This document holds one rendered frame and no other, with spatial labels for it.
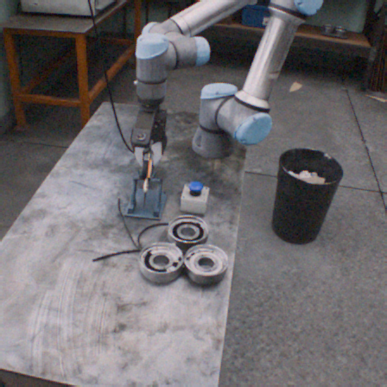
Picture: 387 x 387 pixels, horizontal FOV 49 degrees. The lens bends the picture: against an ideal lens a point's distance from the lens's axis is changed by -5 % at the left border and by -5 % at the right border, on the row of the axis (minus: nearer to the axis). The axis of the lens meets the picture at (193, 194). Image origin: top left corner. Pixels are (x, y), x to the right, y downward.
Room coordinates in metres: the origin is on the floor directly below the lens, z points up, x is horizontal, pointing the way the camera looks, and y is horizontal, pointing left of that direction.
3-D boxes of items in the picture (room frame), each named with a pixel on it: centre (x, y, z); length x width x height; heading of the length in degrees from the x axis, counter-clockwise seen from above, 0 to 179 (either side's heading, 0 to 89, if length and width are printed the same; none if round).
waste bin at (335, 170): (1.89, -0.58, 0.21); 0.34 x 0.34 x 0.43
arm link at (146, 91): (1.04, 0.13, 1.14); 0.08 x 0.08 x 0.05
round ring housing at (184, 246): (0.86, 0.01, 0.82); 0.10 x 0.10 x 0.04
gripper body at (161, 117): (1.05, 0.13, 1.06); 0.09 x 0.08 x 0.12; 177
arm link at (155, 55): (1.04, 0.13, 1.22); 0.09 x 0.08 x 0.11; 127
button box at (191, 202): (1.01, 0.00, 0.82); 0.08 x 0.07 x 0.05; 174
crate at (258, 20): (4.42, -0.60, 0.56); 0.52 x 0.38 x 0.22; 81
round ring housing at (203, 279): (0.75, -0.04, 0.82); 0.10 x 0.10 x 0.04
